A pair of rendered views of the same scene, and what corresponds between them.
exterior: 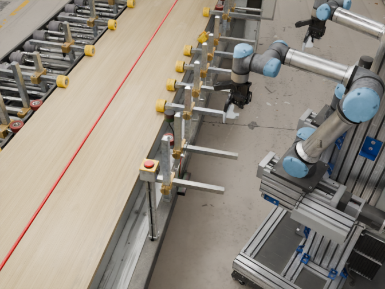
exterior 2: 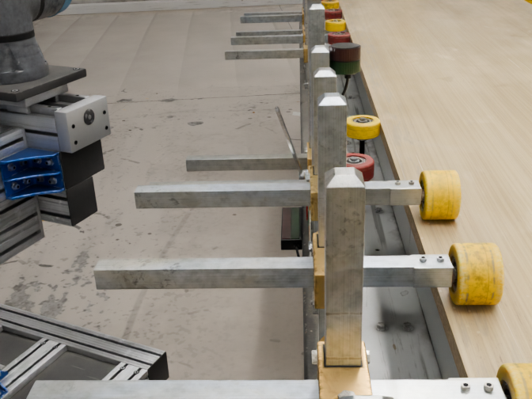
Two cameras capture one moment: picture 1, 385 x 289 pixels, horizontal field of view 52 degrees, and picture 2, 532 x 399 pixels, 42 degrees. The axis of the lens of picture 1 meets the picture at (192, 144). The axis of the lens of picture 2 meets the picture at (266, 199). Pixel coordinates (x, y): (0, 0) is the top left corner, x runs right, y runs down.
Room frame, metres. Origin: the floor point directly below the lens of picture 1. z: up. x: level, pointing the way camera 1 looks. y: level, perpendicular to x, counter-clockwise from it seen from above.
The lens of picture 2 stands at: (3.01, -0.22, 1.41)
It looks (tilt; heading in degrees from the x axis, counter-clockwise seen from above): 24 degrees down; 172
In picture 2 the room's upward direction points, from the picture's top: 2 degrees counter-clockwise
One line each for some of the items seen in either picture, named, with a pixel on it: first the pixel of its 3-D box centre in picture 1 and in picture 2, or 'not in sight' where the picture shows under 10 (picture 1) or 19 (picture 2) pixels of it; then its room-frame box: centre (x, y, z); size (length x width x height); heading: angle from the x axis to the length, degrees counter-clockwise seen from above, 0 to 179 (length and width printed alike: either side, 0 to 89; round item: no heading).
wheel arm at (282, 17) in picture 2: not in sight; (286, 18); (-0.23, 0.38, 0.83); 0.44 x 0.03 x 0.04; 79
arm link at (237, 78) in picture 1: (240, 74); not in sight; (1.44, -0.19, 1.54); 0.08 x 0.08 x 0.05
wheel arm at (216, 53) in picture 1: (219, 53); not in sight; (2.71, -0.18, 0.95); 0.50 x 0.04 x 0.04; 79
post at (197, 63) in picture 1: (196, 92); (331, 265); (2.20, -0.01, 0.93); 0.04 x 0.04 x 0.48; 79
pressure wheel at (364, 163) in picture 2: (169, 144); (353, 184); (1.76, 0.14, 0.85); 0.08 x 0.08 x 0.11
